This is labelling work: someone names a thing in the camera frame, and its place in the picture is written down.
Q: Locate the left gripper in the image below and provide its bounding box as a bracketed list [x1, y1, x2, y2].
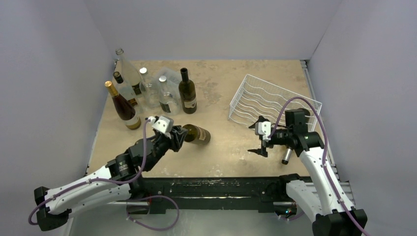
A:
[145, 125, 187, 171]

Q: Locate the dark green bottle silver cap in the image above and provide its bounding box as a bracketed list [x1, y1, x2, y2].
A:
[183, 124, 211, 145]

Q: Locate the white wire wine rack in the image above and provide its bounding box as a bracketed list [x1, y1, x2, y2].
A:
[228, 74, 322, 131]

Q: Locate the dark bottle black cap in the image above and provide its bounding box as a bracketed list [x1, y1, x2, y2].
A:
[179, 67, 197, 114]

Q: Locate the round clear bottle silver cap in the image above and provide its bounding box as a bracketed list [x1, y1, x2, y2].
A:
[139, 67, 160, 108]

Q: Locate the amber bottle gold foil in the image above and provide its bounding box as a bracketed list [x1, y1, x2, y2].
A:
[105, 81, 142, 130]

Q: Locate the square bottle gold black cap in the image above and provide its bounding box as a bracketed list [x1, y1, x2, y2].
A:
[113, 71, 139, 109]

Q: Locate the tall clear glass bottle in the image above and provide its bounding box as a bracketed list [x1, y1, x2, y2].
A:
[115, 48, 144, 98]

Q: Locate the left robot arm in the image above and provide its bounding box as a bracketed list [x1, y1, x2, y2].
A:
[28, 123, 188, 232]

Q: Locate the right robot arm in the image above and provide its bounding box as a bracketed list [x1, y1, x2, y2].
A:
[249, 108, 367, 236]

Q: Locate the clear plastic compartment box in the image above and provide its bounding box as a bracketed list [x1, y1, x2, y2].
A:
[155, 67, 182, 100]

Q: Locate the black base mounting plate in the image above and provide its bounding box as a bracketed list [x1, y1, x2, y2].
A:
[130, 176, 317, 216]

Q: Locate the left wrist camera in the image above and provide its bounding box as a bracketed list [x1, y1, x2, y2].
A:
[147, 116, 174, 139]

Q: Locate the aluminium frame rail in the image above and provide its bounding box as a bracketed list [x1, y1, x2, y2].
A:
[300, 60, 316, 99]

